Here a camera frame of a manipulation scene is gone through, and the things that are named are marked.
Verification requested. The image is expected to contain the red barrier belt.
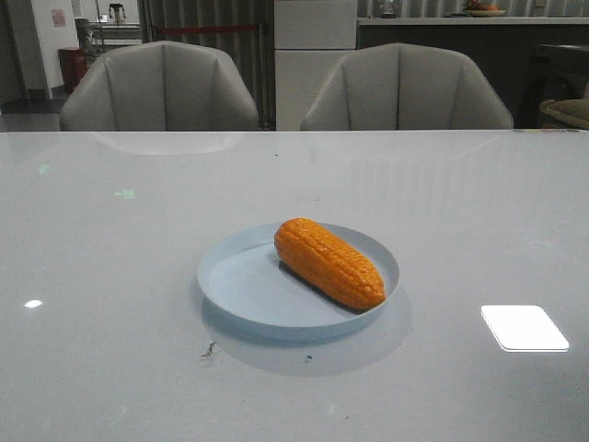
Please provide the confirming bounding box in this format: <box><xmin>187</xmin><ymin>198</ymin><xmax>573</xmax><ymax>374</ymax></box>
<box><xmin>154</xmin><ymin>24</ymin><xmax>259</xmax><ymax>36</ymax></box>

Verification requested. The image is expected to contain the beige cushion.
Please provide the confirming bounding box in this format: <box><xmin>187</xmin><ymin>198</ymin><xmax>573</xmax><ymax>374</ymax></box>
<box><xmin>539</xmin><ymin>99</ymin><xmax>588</xmax><ymax>130</ymax></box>

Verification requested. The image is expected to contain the grey upholstered chair left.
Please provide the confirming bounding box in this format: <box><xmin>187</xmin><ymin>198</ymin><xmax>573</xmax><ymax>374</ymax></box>
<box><xmin>59</xmin><ymin>41</ymin><xmax>259</xmax><ymax>132</ymax></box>

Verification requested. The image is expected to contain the dark counter with white top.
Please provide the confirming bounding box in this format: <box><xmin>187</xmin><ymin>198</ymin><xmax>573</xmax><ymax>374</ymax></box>
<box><xmin>356</xmin><ymin>16</ymin><xmax>589</xmax><ymax>129</ymax></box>

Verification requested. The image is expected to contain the orange toy corn cob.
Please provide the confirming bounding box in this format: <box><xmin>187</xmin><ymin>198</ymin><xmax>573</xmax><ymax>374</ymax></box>
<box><xmin>274</xmin><ymin>218</ymin><xmax>387</xmax><ymax>310</ymax></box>

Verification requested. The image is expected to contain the grey upholstered chair right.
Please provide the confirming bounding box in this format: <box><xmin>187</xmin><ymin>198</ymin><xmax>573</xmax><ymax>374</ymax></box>
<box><xmin>301</xmin><ymin>43</ymin><xmax>514</xmax><ymax>131</ymax></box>

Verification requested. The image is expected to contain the grey upholstered chair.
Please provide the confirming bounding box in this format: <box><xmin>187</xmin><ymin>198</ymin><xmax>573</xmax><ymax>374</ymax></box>
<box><xmin>59</xmin><ymin>41</ymin><xmax>259</xmax><ymax>132</ymax></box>
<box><xmin>301</xmin><ymin>43</ymin><xmax>514</xmax><ymax>131</ymax></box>

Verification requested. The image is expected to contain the dark wooden side table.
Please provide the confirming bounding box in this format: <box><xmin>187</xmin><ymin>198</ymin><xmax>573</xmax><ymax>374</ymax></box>
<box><xmin>514</xmin><ymin>44</ymin><xmax>588</xmax><ymax>129</ymax></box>

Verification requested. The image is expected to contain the light blue round plate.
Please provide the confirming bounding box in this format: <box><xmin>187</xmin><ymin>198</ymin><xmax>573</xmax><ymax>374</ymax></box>
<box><xmin>197</xmin><ymin>222</ymin><xmax>399</xmax><ymax>341</ymax></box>

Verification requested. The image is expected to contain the white cabinet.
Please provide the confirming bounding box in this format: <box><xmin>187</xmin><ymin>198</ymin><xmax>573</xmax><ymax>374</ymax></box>
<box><xmin>274</xmin><ymin>1</ymin><xmax>358</xmax><ymax>131</ymax></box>

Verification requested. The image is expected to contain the fruit bowl on counter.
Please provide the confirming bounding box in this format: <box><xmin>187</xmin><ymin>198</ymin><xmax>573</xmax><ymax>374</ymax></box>
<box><xmin>463</xmin><ymin>0</ymin><xmax>506</xmax><ymax>17</ymax></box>

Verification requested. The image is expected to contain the red trash bin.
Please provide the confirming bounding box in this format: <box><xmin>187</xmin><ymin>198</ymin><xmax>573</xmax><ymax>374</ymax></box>
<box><xmin>58</xmin><ymin>47</ymin><xmax>87</xmax><ymax>93</ymax></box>

